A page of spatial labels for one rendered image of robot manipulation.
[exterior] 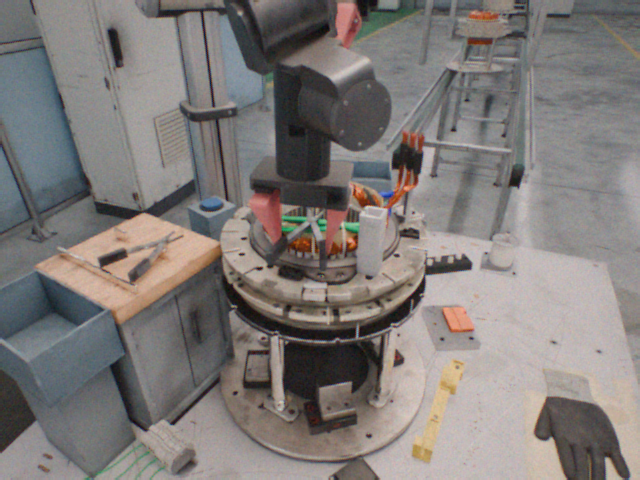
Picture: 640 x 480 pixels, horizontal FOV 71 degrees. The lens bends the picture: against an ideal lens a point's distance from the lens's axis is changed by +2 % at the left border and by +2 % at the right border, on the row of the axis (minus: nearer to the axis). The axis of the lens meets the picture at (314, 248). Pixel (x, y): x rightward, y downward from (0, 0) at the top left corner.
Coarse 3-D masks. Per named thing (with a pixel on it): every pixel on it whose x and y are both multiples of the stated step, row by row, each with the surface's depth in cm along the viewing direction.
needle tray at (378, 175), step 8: (336, 160) 101; (344, 160) 101; (352, 160) 101; (360, 160) 101; (360, 168) 102; (368, 168) 101; (376, 168) 101; (384, 168) 101; (360, 176) 103; (368, 176) 103; (376, 176) 102; (384, 176) 102; (392, 176) 94; (368, 184) 92; (376, 184) 92; (384, 184) 92; (392, 184) 92
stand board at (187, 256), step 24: (144, 216) 79; (96, 240) 72; (120, 240) 72; (144, 240) 72; (192, 240) 72; (48, 264) 66; (72, 264) 66; (96, 264) 66; (120, 264) 66; (168, 264) 66; (192, 264) 67; (96, 288) 62; (120, 288) 62; (144, 288) 62; (168, 288) 64; (120, 312) 58
